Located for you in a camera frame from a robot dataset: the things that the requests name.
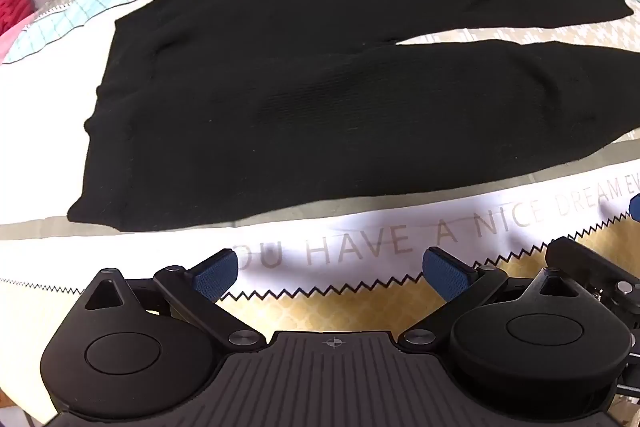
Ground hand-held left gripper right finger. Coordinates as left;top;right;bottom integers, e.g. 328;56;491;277
397;246;599;351

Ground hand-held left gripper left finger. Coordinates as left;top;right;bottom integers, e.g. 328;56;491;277
82;249;267;351

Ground black pants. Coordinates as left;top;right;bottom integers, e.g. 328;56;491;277
66;0;640;231

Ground printed bed sheet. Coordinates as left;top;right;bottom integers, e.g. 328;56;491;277
0;0;640;427

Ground red cloth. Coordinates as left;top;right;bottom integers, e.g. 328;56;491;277
0;0;37;26

